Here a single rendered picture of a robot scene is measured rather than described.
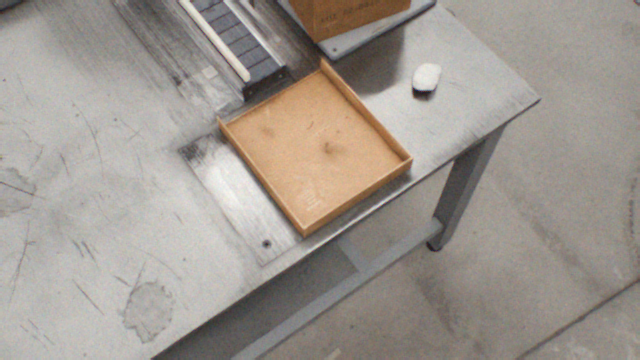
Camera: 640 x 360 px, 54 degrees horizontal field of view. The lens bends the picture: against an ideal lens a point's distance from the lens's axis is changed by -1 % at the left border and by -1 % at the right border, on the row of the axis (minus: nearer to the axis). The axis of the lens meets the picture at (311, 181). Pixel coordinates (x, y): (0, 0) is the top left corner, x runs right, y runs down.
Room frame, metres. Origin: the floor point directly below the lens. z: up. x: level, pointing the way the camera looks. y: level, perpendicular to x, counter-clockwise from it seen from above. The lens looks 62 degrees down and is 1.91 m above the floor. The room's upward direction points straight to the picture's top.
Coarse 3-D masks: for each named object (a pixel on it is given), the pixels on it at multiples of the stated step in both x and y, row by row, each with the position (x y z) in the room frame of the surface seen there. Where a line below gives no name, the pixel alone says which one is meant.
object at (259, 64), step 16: (176, 0) 1.03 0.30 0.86; (192, 0) 1.01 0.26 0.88; (208, 0) 1.01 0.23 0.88; (208, 16) 0.96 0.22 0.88; (224, 16) 0.96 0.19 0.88; (224, 32) 0.92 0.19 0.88; (240, 32) 0.92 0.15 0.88; (240, 48) 0.87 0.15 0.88; (256, 48) 0.87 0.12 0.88; (256, 64) 0.83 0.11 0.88; (272, 64) 0.83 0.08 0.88; (256, 80) 0.79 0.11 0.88
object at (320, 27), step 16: (288, 0) 1.03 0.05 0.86; (304, 0) 0.95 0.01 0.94; (320, 0) 0.92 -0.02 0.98; (336, 0) 0.93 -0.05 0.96; (352, 0) 0.95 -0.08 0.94; (368, 0) 0.96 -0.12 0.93; (384, 0) 0.98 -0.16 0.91; (400, 0) 1.00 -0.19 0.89; (304, 16) 0.96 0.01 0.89; (320, 16) 0.92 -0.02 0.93; (336, 16) 0.93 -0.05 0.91; (352, 16) 0.95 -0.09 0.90; (368, 16) 0.97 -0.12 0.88; (384, 16) 0.98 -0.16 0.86; (320, 32) 0.92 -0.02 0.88; (336, 32) 0.93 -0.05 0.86
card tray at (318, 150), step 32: (320, 64) 0.85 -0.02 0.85; (288, 96) 0.78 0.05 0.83; (320, 96) 0.78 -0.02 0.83; (352, 96) 0.77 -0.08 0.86; (224, 128) 0.68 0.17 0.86; (256, 128) 0.70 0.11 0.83; (288, 128) 0.70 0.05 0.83; (320, 128) 0.70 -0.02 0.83; (352, 128) 0.70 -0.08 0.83; (384, 128) 0.68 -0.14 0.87; (256, 160) 0.63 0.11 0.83; (288, 160) 0.63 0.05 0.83; (320, 160) 0.63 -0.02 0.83; (352, 160) 0.63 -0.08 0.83; (384, 160) 0.63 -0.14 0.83; (288, 192) 0.56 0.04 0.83; (320, 192) 0.56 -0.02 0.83; (352, 192) 0.56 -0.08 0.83; (320, 224) 0.49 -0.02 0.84
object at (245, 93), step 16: (224, 0) 1.01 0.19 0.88; (176, 16) 1.00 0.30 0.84; (240, 16) 0.97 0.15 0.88; (192, 32) 0.94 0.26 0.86; (256, 32) 0.92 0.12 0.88; (208, 48) 0.88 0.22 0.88; (224, 64) 0.83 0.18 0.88; (240, 80) 0.79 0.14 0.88; (272, 80) 0.81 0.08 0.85; (240, 96) 0.78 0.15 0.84; (256, 96) 0.78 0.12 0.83
